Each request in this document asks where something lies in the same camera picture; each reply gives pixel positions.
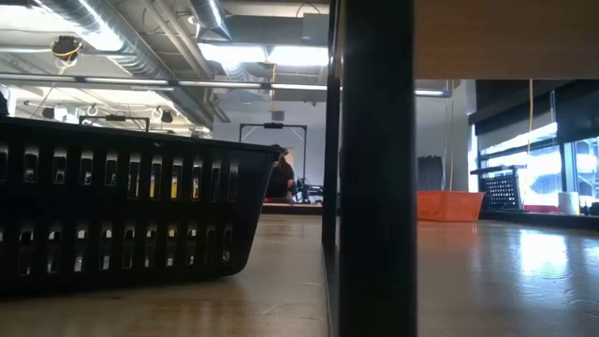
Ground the wide silver spiral duct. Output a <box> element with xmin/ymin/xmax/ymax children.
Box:
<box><xmin>35</xmin><ymin>0</ymin><xmax>214</xmax><ymax>130</ymax></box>

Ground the bright ceiling light panel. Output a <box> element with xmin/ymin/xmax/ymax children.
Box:
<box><xmin>196</xmin><ymin>41</ymin><xmax>330</xmax><ymax>71</ymax></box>

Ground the wooden shelf with black legs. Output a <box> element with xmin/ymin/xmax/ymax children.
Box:
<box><xmin>321</xmin><ymin>0</ymin><xmax>599</xmax><ymax>337</ymax></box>

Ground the orange plastic perforated basket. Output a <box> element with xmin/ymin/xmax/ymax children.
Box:
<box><xmin>416</xmin><ymin>190</ymin><xmax>486</xmax><ymax>223</ymax></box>

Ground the black yellow cord reel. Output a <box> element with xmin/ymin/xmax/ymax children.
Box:
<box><xmin>50</xmin><ymin>35</ymin><xmax>85</xmax><ymax>62</ymax></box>

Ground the black aluminium table frame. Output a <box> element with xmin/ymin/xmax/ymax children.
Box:
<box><xmin>477</xmin><ymin>209</ymin><xmax>599</xmax><ymax>231</ymax></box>

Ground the person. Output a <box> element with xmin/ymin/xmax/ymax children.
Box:
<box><xmin>265</xmin><ymin>143</ymin><xmax>297</xmax><ymax>205</ymax></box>

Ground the background wooden table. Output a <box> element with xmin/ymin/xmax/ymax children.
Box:
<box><xmin>260</xmin><ymin>201</ymin><xmax>324</xmax><ymax>216</ymax></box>

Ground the black plastic perforated basket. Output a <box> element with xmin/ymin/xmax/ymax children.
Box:
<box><xmin>0</xmin><ymin>115</ymin><xmax>283</xmax><ymax>297</ymax></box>

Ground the black rectangular panel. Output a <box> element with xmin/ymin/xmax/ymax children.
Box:
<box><xmin>417</xmin><ymin>154</ymin><xmax>444</xmax><ymax>192</ymax></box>

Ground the yellow plastic perforated basket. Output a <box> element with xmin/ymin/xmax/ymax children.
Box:
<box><xmin>134</xmin><ymin>180</ymin><xmax>200</xmax><ymax>200</ymax></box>

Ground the long linear ceiling light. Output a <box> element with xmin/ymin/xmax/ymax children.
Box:
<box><xmin>0</xmin><ymin>72</ymin><xmax>453</xmax><ymax>98</ymax></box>

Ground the black crate by window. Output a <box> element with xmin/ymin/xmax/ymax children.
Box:
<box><xmin>470</xmin><ymin>164</ymin><xmax>528</xmax><ymax>212</ymax></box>

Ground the black perforated crate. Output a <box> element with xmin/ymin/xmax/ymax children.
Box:
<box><xmin>479</xmin><ymin>173</ymin><xmax>523</xmax><ymax>212</ymax></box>

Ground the narrow silver spiral duct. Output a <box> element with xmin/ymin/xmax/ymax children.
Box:
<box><xmin>186</xmin><ymin>0</ymin><xmax>234</xmax><ymax>42</ymax></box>

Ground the black gantry frame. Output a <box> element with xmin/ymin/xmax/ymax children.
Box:
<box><xmin>238</xmin><ymin>122</ymin><xmax>309</xmax><ymax>188</ymax></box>

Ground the white paper towel roll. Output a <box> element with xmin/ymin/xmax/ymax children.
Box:
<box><xmin>557</xmin><ymin>190</ymin><xmax>581</xmax><ymax>216</ymax></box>

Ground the dark window blind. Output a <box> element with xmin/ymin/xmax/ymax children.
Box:
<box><xmin>469</xmin><ymin>79</ymin><xmax>599</xmax><ymax>151</ymax></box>

